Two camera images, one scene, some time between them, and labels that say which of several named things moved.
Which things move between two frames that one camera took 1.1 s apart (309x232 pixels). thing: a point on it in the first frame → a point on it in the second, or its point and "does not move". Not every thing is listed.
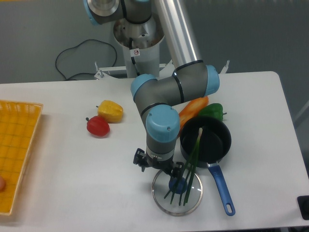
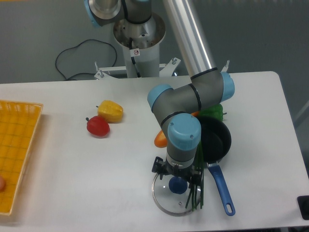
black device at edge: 303,203 does not move
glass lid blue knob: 177,196 does not move
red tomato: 97,126 does not move
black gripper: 142,159 → 188,173
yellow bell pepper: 112,111 does not move
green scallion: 188,161 → 196,194
